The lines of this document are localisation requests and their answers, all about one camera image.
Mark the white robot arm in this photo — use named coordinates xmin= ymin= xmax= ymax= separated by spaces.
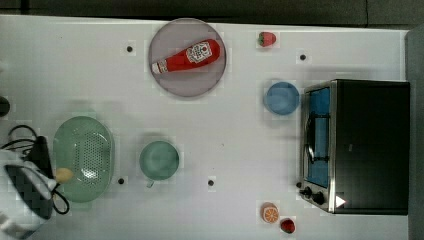
xmin=0 ymin=150 xmax=57 ymax=240

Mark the green oval strainer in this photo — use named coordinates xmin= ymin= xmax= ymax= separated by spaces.
xmin=53 ymin=116 xmax=115 ymax=203

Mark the grey round plate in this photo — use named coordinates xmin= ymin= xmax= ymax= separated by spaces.
xmin=148 ymin=18 xmax=227 ymax=98

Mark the green metal cup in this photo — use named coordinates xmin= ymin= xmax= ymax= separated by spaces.
xmin=139 ymin=141 xmax=180 ymax=188

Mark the red ketchup bottle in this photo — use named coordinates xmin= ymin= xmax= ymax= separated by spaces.
xmin=151 ymin=39 xmax=221 ymax=74

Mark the blue round bowl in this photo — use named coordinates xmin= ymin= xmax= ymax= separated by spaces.
xmin=264 ymin=82 xmax=300 ymax=115

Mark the red toy strawberry top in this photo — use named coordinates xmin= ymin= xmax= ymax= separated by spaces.
xmin=258 ymin=32 xmax=277 ymax=47

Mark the red toy strawberry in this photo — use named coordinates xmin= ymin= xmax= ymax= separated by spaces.
xmin=280 ymin=218 xmax=296 ymax=234
xmin=258 ymin=32 xmax=277 ymax=47

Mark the orange slice toy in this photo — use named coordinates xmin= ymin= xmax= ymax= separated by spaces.
xmin=260 ymin=202 xmax=279 ymax=224

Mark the red toy strawberry bottom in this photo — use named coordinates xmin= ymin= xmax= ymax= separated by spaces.
xmin=280 ymin=218 xmax=296 ymax=234

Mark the black toaster oven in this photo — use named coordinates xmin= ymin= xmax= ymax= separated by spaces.
xmin=297 ymin=79 xmax=410 ymax=215

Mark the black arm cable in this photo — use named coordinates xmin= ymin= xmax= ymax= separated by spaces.
xmin=0 ymin=124 xmax=71 ymax=216

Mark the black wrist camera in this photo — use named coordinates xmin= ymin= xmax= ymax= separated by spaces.
xmin=25 ymin=136 xmax=53 ymax=179

